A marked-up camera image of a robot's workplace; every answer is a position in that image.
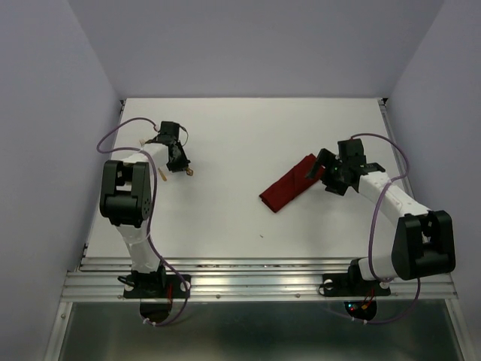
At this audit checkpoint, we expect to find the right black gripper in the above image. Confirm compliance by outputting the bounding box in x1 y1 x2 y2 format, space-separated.
303 148 347 196

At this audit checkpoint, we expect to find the dark red cloth napkin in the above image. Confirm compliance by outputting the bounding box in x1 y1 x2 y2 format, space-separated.
259 153 325 213

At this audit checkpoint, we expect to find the gold fork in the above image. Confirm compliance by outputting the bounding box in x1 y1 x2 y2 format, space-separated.
139 139 167 181

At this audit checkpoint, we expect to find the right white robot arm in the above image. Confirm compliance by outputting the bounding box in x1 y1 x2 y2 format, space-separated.
306 138 456 293

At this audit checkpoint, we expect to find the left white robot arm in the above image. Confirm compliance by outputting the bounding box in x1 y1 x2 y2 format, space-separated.
97 121 193 299

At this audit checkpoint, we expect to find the right aluminium table edge rail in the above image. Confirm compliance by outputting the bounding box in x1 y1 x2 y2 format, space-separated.
377 99 415 199

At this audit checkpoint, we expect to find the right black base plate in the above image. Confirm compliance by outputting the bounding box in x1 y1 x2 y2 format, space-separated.
318 273 391 298

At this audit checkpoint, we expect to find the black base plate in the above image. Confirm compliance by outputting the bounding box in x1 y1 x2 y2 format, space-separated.
318 273 391 298
117 273 190 299

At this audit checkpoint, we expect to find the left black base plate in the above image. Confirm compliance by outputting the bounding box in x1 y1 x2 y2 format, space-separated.
117 273 190 299

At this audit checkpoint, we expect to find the aluminium mounting rail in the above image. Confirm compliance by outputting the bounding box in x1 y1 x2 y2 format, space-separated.
59 256 459 303

